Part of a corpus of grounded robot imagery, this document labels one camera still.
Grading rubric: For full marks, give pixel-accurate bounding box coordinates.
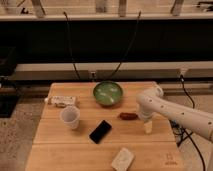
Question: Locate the translucent yellowish gripper finger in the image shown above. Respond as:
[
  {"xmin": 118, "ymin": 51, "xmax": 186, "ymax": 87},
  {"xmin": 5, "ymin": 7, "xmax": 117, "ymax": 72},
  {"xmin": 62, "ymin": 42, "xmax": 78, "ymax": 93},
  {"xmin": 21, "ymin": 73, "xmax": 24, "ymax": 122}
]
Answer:
[{"xmin": 144, "ymin": 121, "xmax": 152, "ymax": 134}]

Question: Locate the red-brown pepper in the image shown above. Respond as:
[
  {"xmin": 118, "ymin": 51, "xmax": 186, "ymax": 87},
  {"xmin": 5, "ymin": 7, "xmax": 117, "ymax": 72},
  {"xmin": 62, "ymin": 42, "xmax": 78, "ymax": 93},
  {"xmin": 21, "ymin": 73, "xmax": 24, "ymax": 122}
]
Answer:
[{"xmin": 119, "ymin": 113, "xmax": 138, "ymax": 120}]

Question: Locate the left black hanging cable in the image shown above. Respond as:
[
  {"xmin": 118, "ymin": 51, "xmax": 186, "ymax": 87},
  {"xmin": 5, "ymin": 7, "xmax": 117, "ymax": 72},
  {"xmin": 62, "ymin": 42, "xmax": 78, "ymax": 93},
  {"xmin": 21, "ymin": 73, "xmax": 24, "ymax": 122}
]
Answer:
[{"xmin": 63, "ymin": 11, "xmax": 82, "ymax": 81}]

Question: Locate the green bowl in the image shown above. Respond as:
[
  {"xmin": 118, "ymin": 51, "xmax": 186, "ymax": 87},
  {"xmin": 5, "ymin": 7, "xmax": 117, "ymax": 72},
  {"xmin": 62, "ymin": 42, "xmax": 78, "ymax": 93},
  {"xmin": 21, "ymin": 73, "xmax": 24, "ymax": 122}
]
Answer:
[{"xmin": 93, "ymin": 81, "xmax": 123, "ymax": 106}]

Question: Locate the black smartphone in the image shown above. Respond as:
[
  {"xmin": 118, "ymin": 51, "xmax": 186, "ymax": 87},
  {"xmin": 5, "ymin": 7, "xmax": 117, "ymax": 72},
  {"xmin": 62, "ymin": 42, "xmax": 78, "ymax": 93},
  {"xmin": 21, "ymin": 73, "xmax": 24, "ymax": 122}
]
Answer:
[{"xmin": 89, "ymin": 120, "xmax": 112, "ymax": 144}]

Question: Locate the white wrapped snack package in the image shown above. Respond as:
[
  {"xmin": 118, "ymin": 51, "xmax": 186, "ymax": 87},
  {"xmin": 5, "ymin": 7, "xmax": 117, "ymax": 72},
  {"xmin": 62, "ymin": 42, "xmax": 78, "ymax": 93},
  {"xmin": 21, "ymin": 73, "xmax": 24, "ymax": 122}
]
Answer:
[{"xmin": 44, "ymin": 96, "xmax": 77, "ymax": 108}]

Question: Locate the wall power outlet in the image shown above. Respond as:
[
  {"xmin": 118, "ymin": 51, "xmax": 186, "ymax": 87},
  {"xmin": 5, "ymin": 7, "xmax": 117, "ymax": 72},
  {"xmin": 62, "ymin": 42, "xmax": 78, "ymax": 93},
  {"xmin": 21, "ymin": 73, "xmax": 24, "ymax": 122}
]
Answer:
[{"xmin": 89, "ymin": 71, "xmax": 96, "ymax": 82}]

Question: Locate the black hanging cable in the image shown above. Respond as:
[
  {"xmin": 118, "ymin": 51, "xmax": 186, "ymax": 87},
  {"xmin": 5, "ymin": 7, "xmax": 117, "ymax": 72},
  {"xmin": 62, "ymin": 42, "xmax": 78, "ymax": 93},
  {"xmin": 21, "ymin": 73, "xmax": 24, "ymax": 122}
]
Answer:
[
  {"xmin": 63, "ymin": 11, "xmax": 82, "ymax": 81},
  {"xmin": 105, "ymin": 10, "xmax": 142, "ymax": 81}
]

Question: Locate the right black hanging cable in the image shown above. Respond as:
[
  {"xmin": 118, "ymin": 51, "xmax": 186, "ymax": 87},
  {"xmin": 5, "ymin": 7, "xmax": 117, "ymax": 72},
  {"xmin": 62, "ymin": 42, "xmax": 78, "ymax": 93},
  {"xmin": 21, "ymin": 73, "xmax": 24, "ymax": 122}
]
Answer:
[{"xmin": 105, "ymin": 10, "xmax": 142, "ymax": 81}]

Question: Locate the white sponge block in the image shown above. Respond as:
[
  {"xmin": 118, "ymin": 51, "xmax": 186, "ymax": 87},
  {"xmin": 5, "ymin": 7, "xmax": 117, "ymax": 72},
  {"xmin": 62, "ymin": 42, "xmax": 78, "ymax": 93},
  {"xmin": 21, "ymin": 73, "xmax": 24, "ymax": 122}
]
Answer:
[{"xmin": 111, "ymin": 148, "xmax": 134, "ymax": 171}]

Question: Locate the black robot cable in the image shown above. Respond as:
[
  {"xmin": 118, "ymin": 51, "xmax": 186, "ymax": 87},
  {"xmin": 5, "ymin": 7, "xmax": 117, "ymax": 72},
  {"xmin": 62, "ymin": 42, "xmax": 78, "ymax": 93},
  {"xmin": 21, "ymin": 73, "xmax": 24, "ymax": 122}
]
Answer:
[{"xmin": 169, "ymin": 74, "xmax": 208, "ymax": 171}]

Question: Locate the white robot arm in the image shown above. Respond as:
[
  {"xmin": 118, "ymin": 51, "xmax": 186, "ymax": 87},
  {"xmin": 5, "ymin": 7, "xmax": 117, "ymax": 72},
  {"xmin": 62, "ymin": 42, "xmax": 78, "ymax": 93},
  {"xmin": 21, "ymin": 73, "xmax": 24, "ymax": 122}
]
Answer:
[{"xmin": 136, "ymin": 85, "xmax": 213, "ymax": 142}]

